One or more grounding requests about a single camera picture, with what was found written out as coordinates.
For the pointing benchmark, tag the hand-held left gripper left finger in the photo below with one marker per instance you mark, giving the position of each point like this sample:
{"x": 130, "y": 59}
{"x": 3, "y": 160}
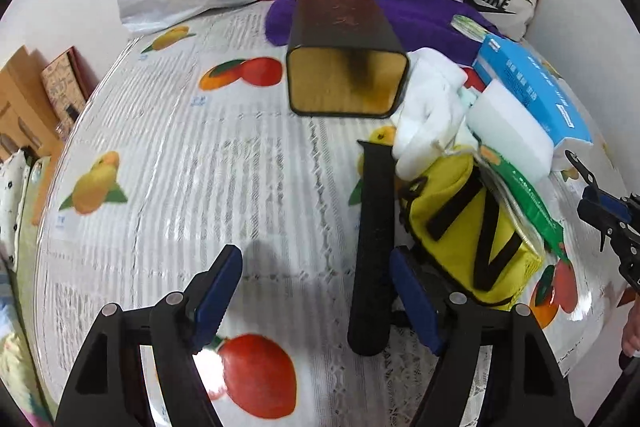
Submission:
{"x": 220, "y": 292}

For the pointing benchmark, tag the yellow pouch with black stripes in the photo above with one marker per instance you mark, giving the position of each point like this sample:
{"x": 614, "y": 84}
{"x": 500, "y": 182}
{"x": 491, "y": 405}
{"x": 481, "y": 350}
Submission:
{"x": 465, "y": 227}

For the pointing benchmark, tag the dark tin box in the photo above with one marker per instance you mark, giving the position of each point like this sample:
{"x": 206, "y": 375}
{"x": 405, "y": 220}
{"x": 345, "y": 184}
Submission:
{"x": 345, "y": 52}

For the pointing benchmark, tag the long black bar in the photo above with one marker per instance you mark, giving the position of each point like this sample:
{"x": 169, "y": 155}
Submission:
{"x": 372, "y": 232}

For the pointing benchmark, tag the purple towel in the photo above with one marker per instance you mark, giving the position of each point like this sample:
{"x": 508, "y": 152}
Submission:
{"x": 415, "y": 12}

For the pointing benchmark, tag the person's right hand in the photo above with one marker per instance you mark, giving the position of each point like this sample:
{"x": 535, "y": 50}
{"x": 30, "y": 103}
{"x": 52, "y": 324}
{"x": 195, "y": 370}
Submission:
{"x": 632, "y": 337}

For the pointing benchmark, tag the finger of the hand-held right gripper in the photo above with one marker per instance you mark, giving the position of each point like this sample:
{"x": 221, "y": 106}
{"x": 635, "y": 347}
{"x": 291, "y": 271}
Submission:
{"x": 582, "y": 169}
{"x": 607, "y": 207}

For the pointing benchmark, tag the fruit print tablecloth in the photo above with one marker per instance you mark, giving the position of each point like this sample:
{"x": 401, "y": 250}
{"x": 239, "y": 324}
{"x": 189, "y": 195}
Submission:
{"x": 200, "y": 167}

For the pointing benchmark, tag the blue tissue pack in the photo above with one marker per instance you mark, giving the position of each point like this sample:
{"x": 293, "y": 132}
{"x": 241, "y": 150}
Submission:
{"x": 535, "y": 87}

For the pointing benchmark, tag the small white green packet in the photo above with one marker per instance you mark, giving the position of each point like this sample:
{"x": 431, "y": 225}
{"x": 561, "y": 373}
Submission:
{"x": 467, "y": 26}

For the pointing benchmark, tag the white sponge block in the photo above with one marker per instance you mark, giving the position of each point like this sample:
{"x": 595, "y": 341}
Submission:
{"x": 510, "y": 127}

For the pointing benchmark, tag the spotted white cushion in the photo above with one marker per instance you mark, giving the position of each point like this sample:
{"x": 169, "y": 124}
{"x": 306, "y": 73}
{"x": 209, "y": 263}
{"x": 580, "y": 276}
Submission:
{"x": 12, "y": 202}

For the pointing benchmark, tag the white cloth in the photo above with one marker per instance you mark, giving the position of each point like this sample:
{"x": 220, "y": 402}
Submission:
{"x": 430, "y": 107}

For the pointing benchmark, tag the patterned cardboard box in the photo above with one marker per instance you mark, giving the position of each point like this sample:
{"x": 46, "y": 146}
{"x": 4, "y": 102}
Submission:
{"x": 67, "y": 92}

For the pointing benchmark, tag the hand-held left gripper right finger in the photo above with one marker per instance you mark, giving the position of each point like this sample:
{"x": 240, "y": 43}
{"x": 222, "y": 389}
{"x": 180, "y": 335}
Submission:
{"x": 415, "y": 302}

